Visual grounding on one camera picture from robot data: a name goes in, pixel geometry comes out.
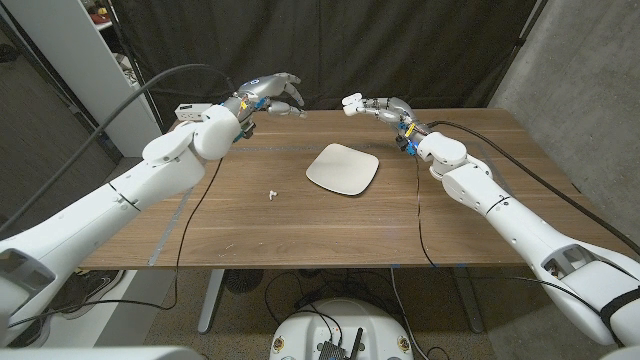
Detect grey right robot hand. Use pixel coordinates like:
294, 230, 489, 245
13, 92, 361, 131
359, 96, 432, 157

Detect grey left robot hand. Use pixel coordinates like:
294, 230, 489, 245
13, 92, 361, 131
221, 72, 309, 145

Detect white AirPods case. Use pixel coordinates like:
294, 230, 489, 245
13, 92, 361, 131
341, 92, 365, 118

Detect white square dish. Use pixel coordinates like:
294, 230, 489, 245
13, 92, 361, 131
305, 143, 381, 197

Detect black curtain backdrop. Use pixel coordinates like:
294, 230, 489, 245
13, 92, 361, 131
107, 0, 540, 135

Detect white power strip box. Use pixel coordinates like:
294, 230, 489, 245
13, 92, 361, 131
174, 103, 214, 123

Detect black curtain stand pole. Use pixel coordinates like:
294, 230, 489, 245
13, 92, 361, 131
107, 0, 165, 134
485, 0, 549, 107

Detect white shelf cabinet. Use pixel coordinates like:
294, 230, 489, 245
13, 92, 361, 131
2, 0, 165, 159

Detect round black floor fan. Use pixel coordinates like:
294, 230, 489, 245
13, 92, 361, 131
223, 268, 265, 295

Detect grey table leg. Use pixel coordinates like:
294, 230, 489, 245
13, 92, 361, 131
197, 268, 226, 335
449, 267, 485, 335

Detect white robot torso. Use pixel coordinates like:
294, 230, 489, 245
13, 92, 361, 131
268, 298, 415, 360

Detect black module with antenna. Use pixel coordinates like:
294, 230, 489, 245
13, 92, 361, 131
318, 327, 365, 360

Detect black sneaker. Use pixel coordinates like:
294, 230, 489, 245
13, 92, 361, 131
59, 269, 125, 321

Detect thin black right hand cable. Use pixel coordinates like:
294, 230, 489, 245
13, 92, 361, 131
413, 153, 624, 349

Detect thin black hand cable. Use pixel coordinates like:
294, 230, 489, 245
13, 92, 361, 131
7, 157, 225, 329
413, 153, 624, 349

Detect thin black left hand cable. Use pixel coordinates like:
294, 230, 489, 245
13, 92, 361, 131
7, 157, 225, 329

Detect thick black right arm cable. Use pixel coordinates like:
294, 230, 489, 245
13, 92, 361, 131
427, 119, 640, 256

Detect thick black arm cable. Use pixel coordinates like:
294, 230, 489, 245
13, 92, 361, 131
427, 119, 640, 256
0, 63, 239, 234

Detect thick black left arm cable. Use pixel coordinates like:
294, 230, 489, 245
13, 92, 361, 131
0, 63, 239, 234

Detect black floor cable tangle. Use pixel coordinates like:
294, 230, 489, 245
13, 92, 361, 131
263, 269, 401, 331

